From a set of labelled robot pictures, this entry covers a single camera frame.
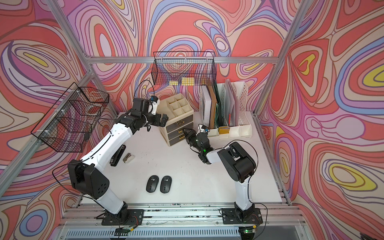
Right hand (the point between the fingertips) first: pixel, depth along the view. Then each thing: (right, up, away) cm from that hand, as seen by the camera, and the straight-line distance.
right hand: (181, 133), depth 92 cm
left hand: (-11, +10, -9) cm, 17 cm away
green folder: (+23, +10, -1) cm, 25 cm away
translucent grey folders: (+30, +17, -6) cm, 35 cm away
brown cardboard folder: (+20, +17, -1) cm, 26 cm away
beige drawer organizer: (0, +10, -7) cm, 12 cm away
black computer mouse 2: (-8, -28, -10) cm, 31 cm away
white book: (+15, +18, -1) cm, 23 cm away
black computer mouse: (-16, -28, -8) cm, 34 cm away
